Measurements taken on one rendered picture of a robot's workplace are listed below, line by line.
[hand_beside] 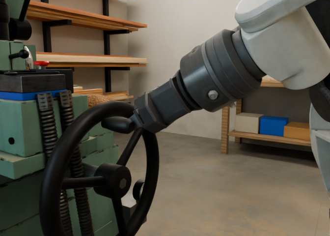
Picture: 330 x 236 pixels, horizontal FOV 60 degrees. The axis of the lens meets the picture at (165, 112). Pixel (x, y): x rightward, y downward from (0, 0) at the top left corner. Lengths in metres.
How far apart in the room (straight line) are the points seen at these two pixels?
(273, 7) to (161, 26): 4.11
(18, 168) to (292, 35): 0.43
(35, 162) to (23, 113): 0.09
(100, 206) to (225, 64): 0.57
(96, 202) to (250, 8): 0.62
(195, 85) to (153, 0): 4.20
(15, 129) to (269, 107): 3.49
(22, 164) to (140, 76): 4.14
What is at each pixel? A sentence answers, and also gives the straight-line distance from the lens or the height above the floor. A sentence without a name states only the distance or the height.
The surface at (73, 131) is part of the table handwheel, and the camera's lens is 0.44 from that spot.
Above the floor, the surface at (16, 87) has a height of 0.98.
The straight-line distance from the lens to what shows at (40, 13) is 3.14.
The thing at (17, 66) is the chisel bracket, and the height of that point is 1.01.
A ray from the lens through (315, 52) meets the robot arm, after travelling 0.36.
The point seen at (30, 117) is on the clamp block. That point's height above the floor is 0.93.
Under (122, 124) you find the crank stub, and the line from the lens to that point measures 0.44.
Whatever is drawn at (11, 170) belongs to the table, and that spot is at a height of 0.86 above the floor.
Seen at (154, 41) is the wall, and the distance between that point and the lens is 4.44.
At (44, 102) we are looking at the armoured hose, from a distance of 0.50.
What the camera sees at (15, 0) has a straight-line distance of 1.02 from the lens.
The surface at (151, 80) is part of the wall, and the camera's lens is 4.48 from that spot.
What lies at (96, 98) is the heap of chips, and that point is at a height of 0.93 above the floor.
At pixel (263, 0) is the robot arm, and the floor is 1.08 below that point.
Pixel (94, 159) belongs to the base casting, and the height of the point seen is 0.78.
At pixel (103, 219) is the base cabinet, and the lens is 0.84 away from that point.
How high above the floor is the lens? 1.02
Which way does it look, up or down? 9 degrees down
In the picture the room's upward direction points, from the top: straight up
